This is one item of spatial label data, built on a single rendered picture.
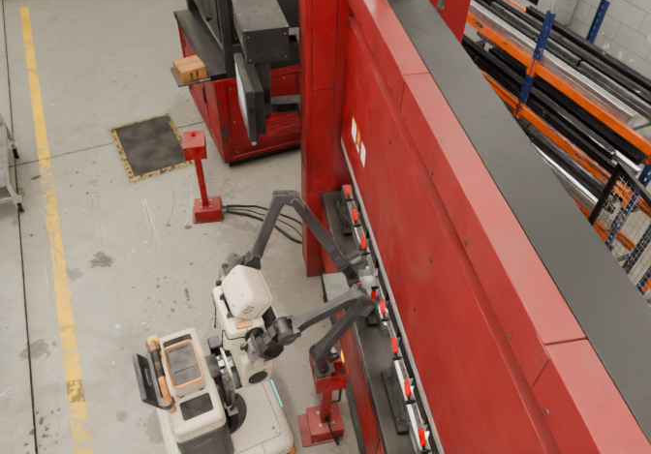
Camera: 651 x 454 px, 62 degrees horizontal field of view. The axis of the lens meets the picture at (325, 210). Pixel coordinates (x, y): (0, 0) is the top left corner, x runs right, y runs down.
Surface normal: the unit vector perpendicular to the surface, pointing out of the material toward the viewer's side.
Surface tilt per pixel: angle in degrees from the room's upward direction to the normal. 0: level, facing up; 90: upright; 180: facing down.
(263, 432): 0
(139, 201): 0
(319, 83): 90
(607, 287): 0
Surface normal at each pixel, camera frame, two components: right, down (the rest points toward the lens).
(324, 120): 0.18, 0.70
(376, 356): 0.02, -0.71
